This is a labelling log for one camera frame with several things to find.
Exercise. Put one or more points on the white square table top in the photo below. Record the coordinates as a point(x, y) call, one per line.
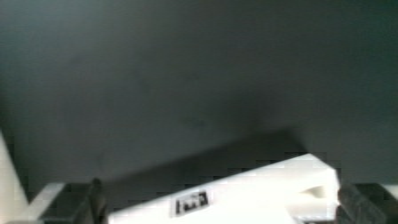
point(279, 194)

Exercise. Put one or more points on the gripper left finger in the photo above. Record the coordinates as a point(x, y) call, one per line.
point(69, 203)

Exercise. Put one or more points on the white U-shaped obstacle fence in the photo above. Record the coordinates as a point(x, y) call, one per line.
point(12, 198)

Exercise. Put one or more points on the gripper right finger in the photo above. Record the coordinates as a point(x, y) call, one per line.
point(368, 204)

